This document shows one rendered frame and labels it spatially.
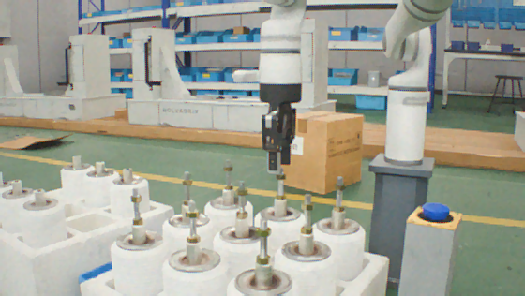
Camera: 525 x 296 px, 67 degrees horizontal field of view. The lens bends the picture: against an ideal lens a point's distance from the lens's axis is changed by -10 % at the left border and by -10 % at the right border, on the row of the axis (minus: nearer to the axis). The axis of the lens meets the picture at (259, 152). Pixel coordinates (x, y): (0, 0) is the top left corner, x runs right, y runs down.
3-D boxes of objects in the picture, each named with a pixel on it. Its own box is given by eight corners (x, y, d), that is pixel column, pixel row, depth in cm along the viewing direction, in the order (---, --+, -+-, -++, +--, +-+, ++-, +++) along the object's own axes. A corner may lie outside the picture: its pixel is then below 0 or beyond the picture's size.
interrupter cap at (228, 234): (273, 240, 70) (273, 236, 70) (230, 249, 66) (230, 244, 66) (252, 225, 76) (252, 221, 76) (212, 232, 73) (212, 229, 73)
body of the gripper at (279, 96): (294, 80, 71) (294, 137, 73) (307, 79, 78) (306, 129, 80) (251, 80, 73) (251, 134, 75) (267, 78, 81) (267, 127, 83)
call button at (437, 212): (425, 214, 63) (426, 200, 63) (450, 217, 61) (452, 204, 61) (418, 221, 60) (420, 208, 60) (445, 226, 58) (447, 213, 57)
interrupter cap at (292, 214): (252, 219, 79) (252, 215, 79) (271, 207, 86) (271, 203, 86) (291, 226, 76) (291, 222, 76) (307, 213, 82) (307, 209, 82)
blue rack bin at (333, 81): (330, 83, 570) (331, 67, 565) (359, 84, 555) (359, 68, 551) (321, 85, 525) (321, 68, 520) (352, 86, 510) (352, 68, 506)
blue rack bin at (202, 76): (213, 81, 645) (212, 66, 640) (235, 81, 629) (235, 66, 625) (194, 82, 600) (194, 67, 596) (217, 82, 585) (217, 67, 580)
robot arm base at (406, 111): (387, 155, 108) (390, 88, 105) (424, 159, 104) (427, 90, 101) (382, 163, 100) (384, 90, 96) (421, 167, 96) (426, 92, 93)
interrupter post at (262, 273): (250, 284, 55) (249, 261, 55) (264, 278, 57) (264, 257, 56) (262, 291, 54) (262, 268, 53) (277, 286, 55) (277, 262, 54)
